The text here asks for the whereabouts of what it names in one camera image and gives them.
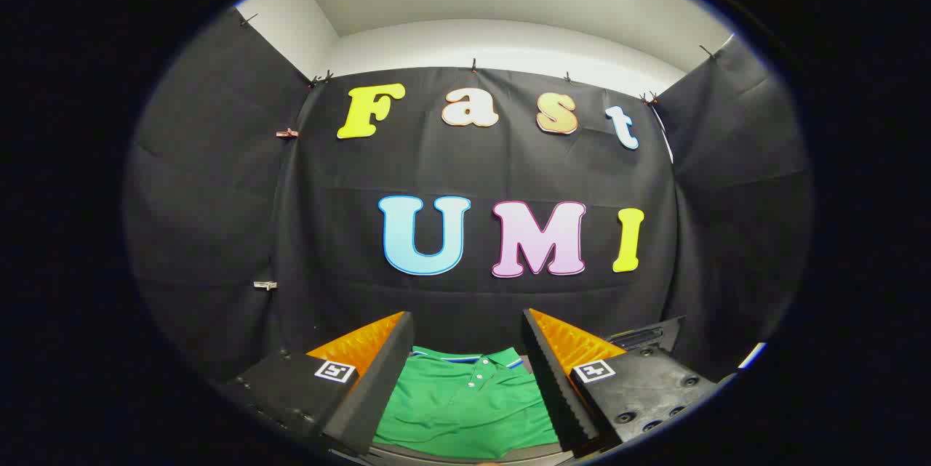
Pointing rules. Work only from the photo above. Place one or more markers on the black backdrop cloth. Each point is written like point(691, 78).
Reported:
point(436, 168)

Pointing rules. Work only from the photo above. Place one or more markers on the white clip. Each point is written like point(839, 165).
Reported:
point(265, 284)

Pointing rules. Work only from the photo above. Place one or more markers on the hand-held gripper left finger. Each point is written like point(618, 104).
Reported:
point(378, 386)

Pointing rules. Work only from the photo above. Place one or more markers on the green polo shirt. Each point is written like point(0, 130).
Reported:
point(465, 408)

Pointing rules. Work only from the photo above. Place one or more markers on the pink clip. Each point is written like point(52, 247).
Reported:
point(287, 133)

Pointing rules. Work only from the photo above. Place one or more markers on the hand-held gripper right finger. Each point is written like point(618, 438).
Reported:
point(553, 379)

